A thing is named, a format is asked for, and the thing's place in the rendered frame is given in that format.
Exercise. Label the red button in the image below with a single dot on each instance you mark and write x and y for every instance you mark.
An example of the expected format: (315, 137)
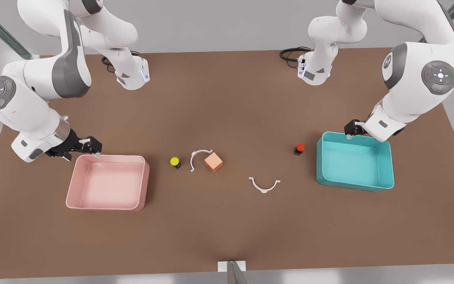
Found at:
(299, 148)

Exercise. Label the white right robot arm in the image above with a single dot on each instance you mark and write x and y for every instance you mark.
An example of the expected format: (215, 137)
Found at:
(34, 79)

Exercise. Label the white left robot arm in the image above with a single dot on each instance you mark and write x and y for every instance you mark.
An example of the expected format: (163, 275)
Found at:
(416, 79)

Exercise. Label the blue storage box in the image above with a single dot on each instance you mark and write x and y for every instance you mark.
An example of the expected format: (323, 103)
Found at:
(355, 161)

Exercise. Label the white curved clip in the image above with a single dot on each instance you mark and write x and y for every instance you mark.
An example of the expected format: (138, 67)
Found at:
(197, 157)
(264, 187)

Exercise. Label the yellow button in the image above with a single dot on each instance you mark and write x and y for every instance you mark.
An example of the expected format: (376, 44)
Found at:
(175, 162)

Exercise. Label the orange cube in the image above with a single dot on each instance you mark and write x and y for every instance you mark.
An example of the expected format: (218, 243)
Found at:
(213, 162)

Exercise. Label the pink storage box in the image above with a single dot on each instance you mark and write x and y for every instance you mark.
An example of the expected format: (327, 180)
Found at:
(108, 182)

